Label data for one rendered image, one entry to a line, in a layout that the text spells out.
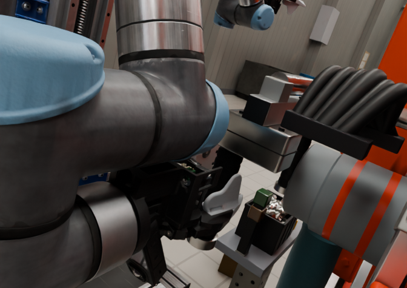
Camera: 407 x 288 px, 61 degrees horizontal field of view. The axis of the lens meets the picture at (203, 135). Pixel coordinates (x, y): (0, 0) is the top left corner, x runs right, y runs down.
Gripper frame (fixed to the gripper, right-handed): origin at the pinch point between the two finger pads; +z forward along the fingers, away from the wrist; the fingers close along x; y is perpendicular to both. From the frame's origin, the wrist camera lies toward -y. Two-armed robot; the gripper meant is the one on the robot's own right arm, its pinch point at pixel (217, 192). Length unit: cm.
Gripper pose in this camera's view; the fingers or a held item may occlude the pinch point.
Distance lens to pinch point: 49.3
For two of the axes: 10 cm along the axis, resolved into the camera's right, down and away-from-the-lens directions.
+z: 5.4, -0.8, 8.4
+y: 2.9, -9.2, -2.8
